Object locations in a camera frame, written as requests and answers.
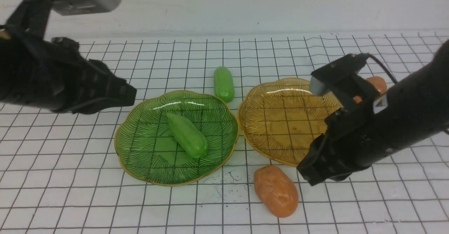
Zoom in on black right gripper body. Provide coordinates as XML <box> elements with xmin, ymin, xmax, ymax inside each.
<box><xmin>296</xmin><ymin>106</ymin><xmax>377</xmax><ymax>187</ymax></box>

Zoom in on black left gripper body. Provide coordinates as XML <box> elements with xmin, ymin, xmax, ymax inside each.
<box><xmin>42</xmin><ymin>37</ymin><xmax>138</xmax><ymax>115</ymax></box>

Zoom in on orange potato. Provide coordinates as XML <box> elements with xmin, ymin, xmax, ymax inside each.
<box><xmin>353</xmin><ymin>76</ymin><xmax>388</xmax><ymax>104</ymax></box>
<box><xmin>254</xmin><ymin>165</ymin><xmax>299</xmax><ymax>218</ymax></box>

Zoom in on green cucumber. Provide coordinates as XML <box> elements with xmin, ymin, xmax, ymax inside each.
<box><xmin>166</xmin><ymin>113</ymin><xmax>209</xmax><ymax>159</ymax></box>
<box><xmin>214</xmin><ymin>66</ymin><xmax>235</xmax><ymax>103</ymax></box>

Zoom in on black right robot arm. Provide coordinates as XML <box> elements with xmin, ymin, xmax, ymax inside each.
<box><xmin>297</xmin><ymin>41</ymin><xmax>449</xmax><ymax>186</ymax></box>

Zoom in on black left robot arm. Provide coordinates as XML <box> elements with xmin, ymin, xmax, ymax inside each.
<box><xmin>0</xmin><ymin>26</ymin><xmax>137</xmax><ymax>115</ymax></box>

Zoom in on amber glass plate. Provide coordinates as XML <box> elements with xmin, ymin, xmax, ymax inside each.
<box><xmin>237</xmin><ymin>78</ymin><xmax>342</xmax><ymax>166</ymax></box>

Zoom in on green glass plate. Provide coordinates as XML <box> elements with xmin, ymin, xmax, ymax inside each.
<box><xmin>114</xmin><ymin>90</ymin><xmax>239</xmax><ymax>186</ymax></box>

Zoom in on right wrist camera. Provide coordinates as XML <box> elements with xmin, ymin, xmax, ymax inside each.
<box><xmin>309</xmin><ymin>53</ymin><xmax>380</xmax><ymax>112</ymax></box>

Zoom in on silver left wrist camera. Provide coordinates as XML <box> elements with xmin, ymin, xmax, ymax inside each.
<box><xmin>52</xmin><ymin>0</ymin><xmax>122</xmax><ymax>16</ymax></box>

